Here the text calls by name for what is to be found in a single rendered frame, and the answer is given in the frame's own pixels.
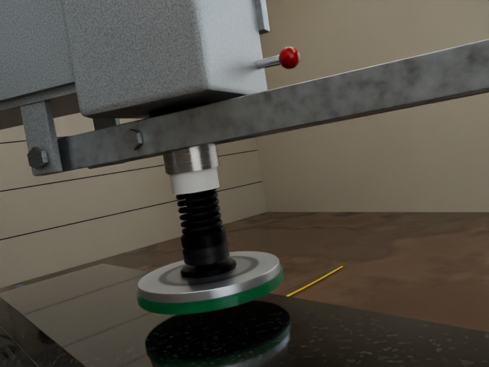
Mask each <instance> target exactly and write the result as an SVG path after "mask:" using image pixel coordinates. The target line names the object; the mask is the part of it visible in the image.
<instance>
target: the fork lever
mask: <svg viewBox="0 0 489 367"><path fill-rule="evenodd" d="M487 92H489V39H486V40H482V41H478V42H473V43H469V44H464V45H460V46H457V47H451V48H447V49H444V50H438V51H435V52H429V53H426V54H422V55H416V56H413V57H410V58H404V59H401V60H395V61H392V62H388V63H382V64H378V65H375V66H369V67H366V68H361V69H357V70H353V71H347V72H344V73H341V74H335V75H332V76H326V77H322V78H318V79H313V80H310V81H306V82H301V83H297V84H292V85H288V86H284V87H278V88H275V89H272V90H266V91H263V92H257V93H253V94H250V95H244V96H241V97H237V98H232V99H228V100H222V101H219V102H215V103H210V104H206V105H203V106H197V107H193V108H188V109H184V110H181V111H175V112H172V113H168V114H163V115H159V116H155V117H150V118H146V119H141V120H137V121H134V122H128V123H124V124H121V125H115V126H112V127H106V128H103V129H99V130H93V131H90V132H86V133H81V134H77V135H72V136H68V137H64V138H59V139H58V140H57V142H58V147H59V151H60V158H61V163H62V168H63V171H62V172H66V171H70V170H77V169H81V168H85V167H88V169H93V168H97V167H105V166H109V165H115V164H119V163H124V162H131V161H135V160H139V159H146V158H150V157H158V156H161V155H163V154H162V153H163V152H167V151H174V150H178V149H185V148H189V147H193V146H201V145H205V144H209V143H215V142H217V143H215V144H216V145H218V144H222V143H229V142H234V141H240V140H244V139H248V138H256V137H260V136H264V135H271V134H275V133H282V132H286V131H291V130H297V129H301V128H305V127H313V126H317V125H323V124H328V123H332V122H339V121H343V120H347V119H354V118H358V117H366V116H370V115H374V114H381V113H385V112H389V111H396V110H400V109H404V108H411V107H415V106H422V105H426V104H430V103H438V102H442V101H446V100H452V99H457V98H464V97H468V96H472V95H479V94H483V93H487ZM27 156H28V162H29V166H31V167H33V168H35V169H37V170H42V169H43V168H44V166H45V165H46V164H47V163H48V160H47V153H46V151H45V150H43V149H40V148H39V147H33V148H32V149H31V150H30V151H29V152H28V154H27ZM62 172H61V173H62Z"/></svg>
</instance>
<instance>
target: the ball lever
mask: <svg viewBox="0 0 489 367"><path fill-rule="evenodd" d="M300 59H301V57H300V53H299V51H297V49H296V48H294V47H285V48H284V49H282V51H281V52H280V54H279V55H278V56H274V57H270V58H264V59H261V60H257V61H256V66H257V68H258V70H259V69H263V68H269V67H273V66H279V65H281V66H282V67H283V68H286V69H291V68H295V67H296V66H297V65H298V64H299V62H300Z"/></svg>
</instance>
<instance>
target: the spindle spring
mask: <svg viewBox="0 0 489 367"><path fill-rule="evenodd" d="M216 189H217V188H216ZM216 189H211V190H207V191H203V192H194V193H189V194H177V195H176V198H177V199H178V200H181V201H178V203H177V204H178V206H180V207H182V206H186V207H182V208H179V209H178V212H179V213H185V214H183V215H180V217H179V218H180V220H182V222H181V223H180V225H181V226H182V227H186V228H184V229H182V233H183V234H196V233H200V232H206V231H209V230H212V229H217V231H222V230H223V227H222V226H221V224H222V220H221V219H220V217H221V213H220V212H218V211H219V210H220V206H219V205H218V203H219V200H218V198H216V197H217V196H218V193H217V192H216V191H215V190H216ZM204 194H209V195H207V196H203V197H198V196H201V195H204ZM191 197H198V198H195V199H191V200H182V199H187V198H191ZM206 201H210V202H207V203H205V204H201V205H195V204H198V203H202V202H206ZM187 205H195V206H191V207H187ZM208 208H211V209H209V210H206V211H202V212H199V213H192V214H187V213H191V212H196V211H199V210H205V209H208ZM210 215H212V216H210ZM205 216H210V217H208V218H203V219H199V220H196V221H189V220H192V219H196V218H202V217H205ZM211 222H213V223H212V224H209V225H206V226H201V227H197V228H192V229H191V228H190V227H193V226H200V225H203V224H208V223H211Z"/></svg>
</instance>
